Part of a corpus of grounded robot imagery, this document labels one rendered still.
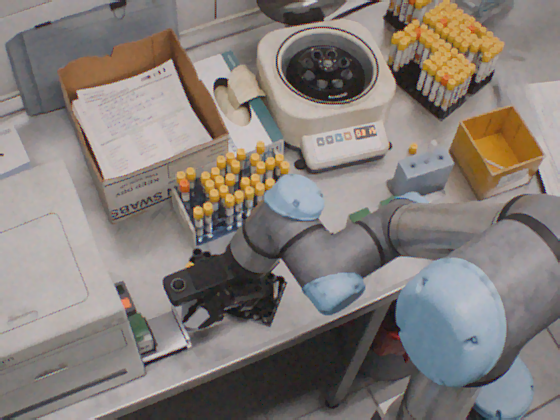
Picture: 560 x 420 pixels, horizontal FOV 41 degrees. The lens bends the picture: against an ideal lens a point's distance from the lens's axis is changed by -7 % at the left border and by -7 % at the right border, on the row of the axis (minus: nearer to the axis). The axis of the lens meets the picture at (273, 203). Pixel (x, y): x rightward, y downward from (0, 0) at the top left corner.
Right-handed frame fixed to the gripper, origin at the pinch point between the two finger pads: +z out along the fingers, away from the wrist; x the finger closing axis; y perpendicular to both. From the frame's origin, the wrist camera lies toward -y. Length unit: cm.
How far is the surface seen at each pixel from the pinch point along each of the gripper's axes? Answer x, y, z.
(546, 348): -20, 137, 27
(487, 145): 11, 63, -32
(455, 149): 12, 55, -29
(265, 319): -3.8, 12.9, -4.3
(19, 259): 8.4, -30.6, -11.5
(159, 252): 16.3, 4.1, 3.1
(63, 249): 7.3, -24.9, -14.8
